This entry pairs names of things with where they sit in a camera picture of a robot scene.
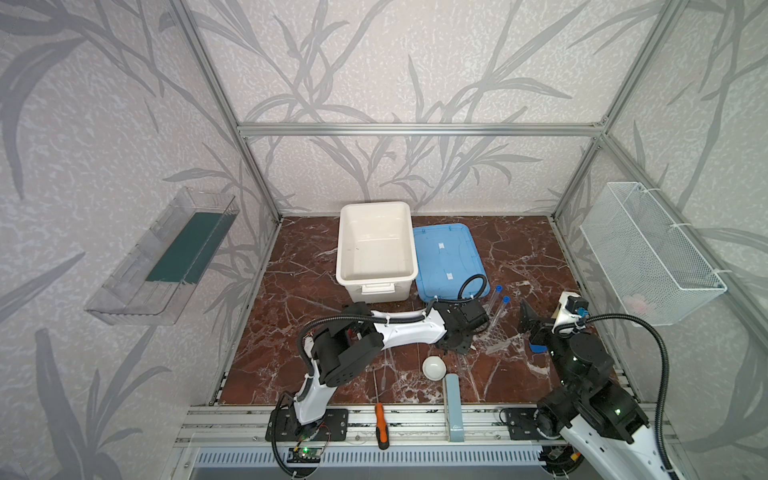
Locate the blue-capped test tube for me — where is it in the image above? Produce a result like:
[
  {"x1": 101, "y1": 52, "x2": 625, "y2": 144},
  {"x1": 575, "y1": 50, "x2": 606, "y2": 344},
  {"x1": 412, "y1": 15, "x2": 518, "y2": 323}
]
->
[
  {"x1": 493, "y1": 296, "x2": 511, "y2": 325},
  {"x1": 485, "y1": 285, "x2": 503, "y2": 315}
]

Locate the white plastic storage bin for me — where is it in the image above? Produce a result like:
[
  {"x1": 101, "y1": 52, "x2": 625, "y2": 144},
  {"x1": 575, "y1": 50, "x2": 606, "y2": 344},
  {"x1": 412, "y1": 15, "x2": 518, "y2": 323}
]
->
[{"x1": 336, "y1": 201, "x2": 418, "y2": 304}]

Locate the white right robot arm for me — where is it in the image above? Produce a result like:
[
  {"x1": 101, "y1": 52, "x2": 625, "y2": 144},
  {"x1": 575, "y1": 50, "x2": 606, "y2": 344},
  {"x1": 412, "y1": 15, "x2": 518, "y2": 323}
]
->
[{"x1": 519, "y1": 292, "x2": 684, "y2": 479}]

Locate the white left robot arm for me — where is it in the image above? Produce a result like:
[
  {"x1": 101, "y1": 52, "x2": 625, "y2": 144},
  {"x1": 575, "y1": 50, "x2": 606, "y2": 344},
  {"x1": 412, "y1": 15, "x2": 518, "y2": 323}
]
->
[{"x1": 292, "y1": 298, "x2": 490, "y2": 427}]

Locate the clear test tube rack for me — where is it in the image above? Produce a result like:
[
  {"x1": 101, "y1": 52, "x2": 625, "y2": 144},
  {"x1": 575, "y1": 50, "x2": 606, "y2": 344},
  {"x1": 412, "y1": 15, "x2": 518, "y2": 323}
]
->
[{"x1": 473, "y1": 327, "x2": 525, "y2": 357}]

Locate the blue plastic bin lid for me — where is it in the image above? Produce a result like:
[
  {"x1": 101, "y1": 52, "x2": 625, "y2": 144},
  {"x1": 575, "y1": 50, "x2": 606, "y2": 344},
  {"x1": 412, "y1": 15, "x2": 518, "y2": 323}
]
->
[{"x1": 413, "y1": 223, "x2": 486, "y2": 302}]

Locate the white ceramic bowl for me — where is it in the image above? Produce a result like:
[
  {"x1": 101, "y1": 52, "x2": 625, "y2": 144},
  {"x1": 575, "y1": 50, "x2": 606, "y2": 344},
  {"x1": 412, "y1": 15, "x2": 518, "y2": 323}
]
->
[{"x1": 421, "y1": 356, "x2": 447, "y2": 381}]

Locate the light blue rectangular block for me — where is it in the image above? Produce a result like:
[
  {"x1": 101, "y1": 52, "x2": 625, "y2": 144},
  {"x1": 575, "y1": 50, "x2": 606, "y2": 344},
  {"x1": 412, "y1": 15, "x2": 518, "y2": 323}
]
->
[{"x1": 443, "y1": 373, "x2": 465, "y2": 443}]

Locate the green circuit board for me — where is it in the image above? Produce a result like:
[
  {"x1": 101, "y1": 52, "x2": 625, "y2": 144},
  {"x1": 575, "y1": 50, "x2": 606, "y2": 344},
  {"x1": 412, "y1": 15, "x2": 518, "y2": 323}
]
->
[{"x1": 286, "y1": 447, "x2": 324, "y2": 464}]

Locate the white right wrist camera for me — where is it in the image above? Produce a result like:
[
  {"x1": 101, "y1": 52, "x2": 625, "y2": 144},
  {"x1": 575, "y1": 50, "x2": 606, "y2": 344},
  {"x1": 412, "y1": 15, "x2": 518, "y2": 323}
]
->
[{"x1": 554, "y1": 291, "x2": 589, "y2": 328}]

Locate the white wire mesh basket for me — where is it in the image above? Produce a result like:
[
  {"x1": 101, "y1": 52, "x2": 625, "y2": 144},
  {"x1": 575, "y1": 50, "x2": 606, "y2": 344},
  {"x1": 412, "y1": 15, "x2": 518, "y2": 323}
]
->
[{"x1": 580, "y1": 182, "x2": 728, "y2": 326}]

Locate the orange handled screwdriver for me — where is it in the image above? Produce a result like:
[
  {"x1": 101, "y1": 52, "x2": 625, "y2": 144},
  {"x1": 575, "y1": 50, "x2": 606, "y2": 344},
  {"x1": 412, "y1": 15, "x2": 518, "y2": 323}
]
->
[{"x1": 372, "y1": 371, "x2": 390, "y2": 450}]

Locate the clear wall shelf green mat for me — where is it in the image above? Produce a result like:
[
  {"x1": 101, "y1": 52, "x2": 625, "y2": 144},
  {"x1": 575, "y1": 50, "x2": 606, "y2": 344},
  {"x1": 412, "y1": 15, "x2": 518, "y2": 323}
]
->
[{"x1": 85, "y1": 187, "x2": 240, "y2": 326}]

